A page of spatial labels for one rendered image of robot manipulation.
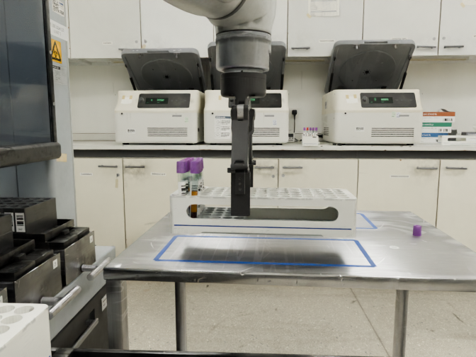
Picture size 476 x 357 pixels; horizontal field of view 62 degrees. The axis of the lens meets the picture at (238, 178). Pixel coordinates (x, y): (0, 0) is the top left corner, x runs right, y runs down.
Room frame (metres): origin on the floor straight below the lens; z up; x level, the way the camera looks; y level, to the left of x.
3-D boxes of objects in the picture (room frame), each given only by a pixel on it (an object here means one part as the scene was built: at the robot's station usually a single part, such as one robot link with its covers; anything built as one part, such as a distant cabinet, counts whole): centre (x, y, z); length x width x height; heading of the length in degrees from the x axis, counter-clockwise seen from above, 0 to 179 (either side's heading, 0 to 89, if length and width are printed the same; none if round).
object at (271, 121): (2.90, -0.06, 1.24); 0.62 x 0.56 x 0.69; 178
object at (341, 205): (0.67, -0.04, 0.89); 0.30 x 0.10 x 0.06; 85
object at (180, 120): (2.93, 0.52, 1.22); 0.62 x 0.56 x 0.64; 175
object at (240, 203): (0.62, 0.00, 0.93); 0.03 x 0.01 x 0.07; 85
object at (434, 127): (2.99, -1.44, 1.01); 0.23 x 0.12 x 0.08; 87
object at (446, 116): (2.99, -1.46, 1.10); 0.24 x 0.13 x 0.10; 86
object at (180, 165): (0.64, 0.09, 0.92); 0.02 x 0.02 x 0.11
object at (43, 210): (0.78, 0.40, 0.85); 0.12 x 0.02 x 0.06; 176
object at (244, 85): (0.67, -0.01, 1.07); 0.08 x 0.07 x 0.09; 175
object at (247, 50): (0.67, -0.01, 1.14); 0.09 x 0.09 x 0.06
